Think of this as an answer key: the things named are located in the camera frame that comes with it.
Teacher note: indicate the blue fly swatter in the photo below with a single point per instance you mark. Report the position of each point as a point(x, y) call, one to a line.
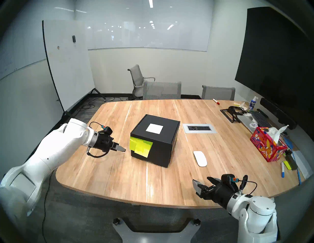
point(289, 143)

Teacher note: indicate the small dotted white blocks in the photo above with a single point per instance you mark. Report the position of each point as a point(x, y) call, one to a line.
point(236, 103)

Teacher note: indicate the yellow sticky note pad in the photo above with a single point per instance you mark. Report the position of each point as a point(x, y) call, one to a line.
point(287, 166)

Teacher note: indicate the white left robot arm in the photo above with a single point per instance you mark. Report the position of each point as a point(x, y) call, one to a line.
point(49, 149)

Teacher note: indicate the pale square sticky note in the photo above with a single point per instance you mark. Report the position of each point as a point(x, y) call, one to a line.
point(154, 128)

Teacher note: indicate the white tissue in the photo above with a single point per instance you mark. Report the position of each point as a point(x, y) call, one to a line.
point(276, 134)

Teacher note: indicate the gray mesh office chair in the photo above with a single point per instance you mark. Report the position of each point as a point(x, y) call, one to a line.
point(162, 90)

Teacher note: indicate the silver table power panel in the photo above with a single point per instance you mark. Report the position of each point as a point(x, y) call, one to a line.
point(199, 128)

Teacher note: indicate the large black wall screen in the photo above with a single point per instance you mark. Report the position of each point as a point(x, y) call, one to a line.
point(274, 54)

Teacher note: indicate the whiteboard cleaner spray bottle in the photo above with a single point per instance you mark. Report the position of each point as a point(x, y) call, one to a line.
point(252, 104)

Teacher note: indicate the red floral tissue box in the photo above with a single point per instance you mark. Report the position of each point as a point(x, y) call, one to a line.
point(265, 147)

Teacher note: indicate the white computer mouse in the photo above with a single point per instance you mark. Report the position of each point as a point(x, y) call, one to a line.
point(200, 158)

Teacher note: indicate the black keyboard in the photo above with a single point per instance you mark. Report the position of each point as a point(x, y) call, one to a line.
point(260, 118)

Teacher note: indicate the red capped marker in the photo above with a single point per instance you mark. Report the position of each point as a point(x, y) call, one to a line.
point(215, 101)

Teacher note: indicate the black cardboard box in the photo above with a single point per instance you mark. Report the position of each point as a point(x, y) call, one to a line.
point(164, 147)

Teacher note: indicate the yellow sticky note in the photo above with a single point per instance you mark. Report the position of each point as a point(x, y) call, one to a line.
point(143, 150)
point(132, 146)

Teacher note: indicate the silver laptop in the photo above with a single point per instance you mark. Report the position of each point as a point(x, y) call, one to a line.
point(245, 122)

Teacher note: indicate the rolling whiteboard on stand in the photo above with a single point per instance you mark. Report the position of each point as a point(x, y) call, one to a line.
point(68, 66)

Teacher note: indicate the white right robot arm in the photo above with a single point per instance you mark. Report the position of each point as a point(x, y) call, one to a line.
point(257, 215)

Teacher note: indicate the gray office chair with armrests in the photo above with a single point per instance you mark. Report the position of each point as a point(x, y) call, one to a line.
point(136, 76)

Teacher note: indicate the white paper sheet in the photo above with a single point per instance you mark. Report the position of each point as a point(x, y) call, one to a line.
point(304, 164)

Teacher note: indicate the lime green sticky note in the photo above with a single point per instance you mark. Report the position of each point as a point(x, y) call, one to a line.
point(133, 139)

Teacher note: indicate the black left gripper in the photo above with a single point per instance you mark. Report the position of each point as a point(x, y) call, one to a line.
point(104, 140)

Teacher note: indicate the blue capped marker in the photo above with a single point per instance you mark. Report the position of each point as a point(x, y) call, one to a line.
point(282, 170)

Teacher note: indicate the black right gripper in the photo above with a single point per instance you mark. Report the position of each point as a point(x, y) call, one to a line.
point(222, 191)

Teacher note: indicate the black laptop stand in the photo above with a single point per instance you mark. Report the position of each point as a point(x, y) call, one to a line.
point(227, 114)

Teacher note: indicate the gray plain-back office chair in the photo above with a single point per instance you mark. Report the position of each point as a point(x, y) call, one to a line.
point(218, 93)

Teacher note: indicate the black video conference bar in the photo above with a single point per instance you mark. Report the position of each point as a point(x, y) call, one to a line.
point(277, 112)

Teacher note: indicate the dark whiteboard eraser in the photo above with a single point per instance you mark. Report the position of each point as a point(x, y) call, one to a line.
point(292, 162)

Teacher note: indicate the glass wall whiteboard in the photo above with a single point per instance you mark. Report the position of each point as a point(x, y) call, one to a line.
point(147, 29)

